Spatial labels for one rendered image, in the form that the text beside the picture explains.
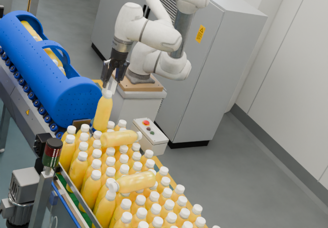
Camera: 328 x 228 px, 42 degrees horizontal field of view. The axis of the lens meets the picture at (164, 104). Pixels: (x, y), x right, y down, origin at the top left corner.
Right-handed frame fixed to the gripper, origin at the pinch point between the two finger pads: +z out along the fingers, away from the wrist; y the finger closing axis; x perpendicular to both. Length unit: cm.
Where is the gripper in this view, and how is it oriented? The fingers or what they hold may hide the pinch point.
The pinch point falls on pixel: (109, 87)
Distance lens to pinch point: 200.8
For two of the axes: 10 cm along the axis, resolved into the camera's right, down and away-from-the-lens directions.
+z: -3.1, 8.3, 4.7
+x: 5.6, 5.5, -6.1
